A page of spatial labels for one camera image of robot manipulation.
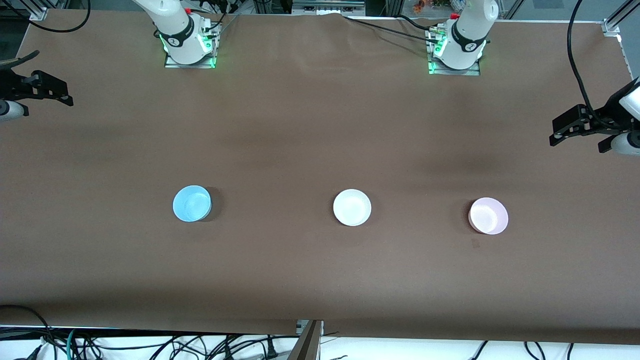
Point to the brown table cover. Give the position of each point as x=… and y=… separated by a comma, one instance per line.
x=320, y=125

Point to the white bowl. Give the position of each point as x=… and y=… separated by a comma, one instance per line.
x=352, y=207

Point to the aluminium frame post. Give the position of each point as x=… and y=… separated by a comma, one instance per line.
x=306, y=345

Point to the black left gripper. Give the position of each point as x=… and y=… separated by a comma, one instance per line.
x=606, y=122

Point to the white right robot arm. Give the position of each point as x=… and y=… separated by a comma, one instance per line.
x=175, y=30

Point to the silver corner bracket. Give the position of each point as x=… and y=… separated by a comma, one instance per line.
x=38, y=14

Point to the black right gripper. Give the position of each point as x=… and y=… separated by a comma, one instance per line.
x=11, y=86

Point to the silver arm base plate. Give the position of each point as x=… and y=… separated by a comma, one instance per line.
x=172, y=65
x=450, y=72

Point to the light pink bowl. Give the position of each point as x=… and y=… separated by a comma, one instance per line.
x=488, y=215

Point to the aluminium frame profile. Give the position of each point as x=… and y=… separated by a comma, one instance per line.
x=620, y=12

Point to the grey metal crossbar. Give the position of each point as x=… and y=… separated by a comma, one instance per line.
x=327, y=6

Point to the light blue bowl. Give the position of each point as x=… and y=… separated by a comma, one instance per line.
x=192, y=203

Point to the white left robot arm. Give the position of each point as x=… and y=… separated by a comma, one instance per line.
x=467, y=35

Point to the colourful background items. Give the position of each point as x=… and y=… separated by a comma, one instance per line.
x=435, y=5

